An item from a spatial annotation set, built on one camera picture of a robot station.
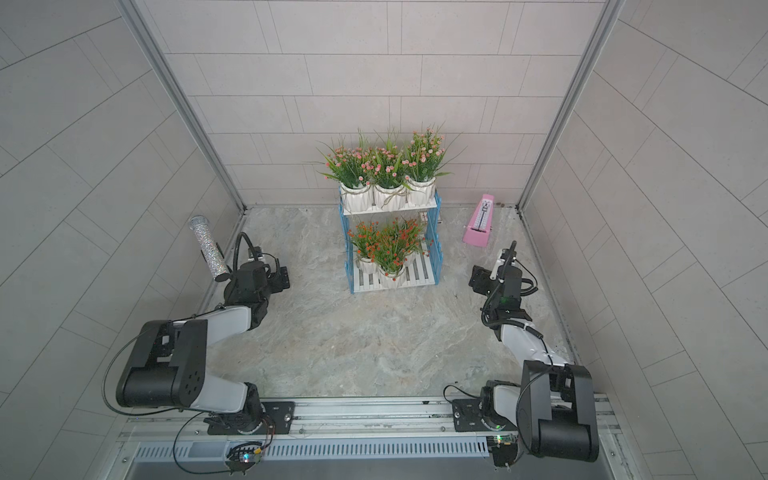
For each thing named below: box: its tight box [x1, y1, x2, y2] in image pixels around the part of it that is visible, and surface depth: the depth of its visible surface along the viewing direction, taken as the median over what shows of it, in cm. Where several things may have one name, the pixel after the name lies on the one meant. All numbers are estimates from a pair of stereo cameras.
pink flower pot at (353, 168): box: [316, 129, 376, 211], surface depth 75 cm
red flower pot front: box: [374, 217, 433, 289], surface depth 88 cm
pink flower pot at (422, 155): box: [401, 121, 468, 206], surface depth 74 cm
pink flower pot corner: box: [369, 138, 407, 212], surface depth 75 cm
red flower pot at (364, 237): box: [348, 221, 380, 275], surface depth 91 cm
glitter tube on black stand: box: [188, 215, 231, 283], surface depth 79 cm
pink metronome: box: [463, 193, 494, 248], surface depth 101 cm
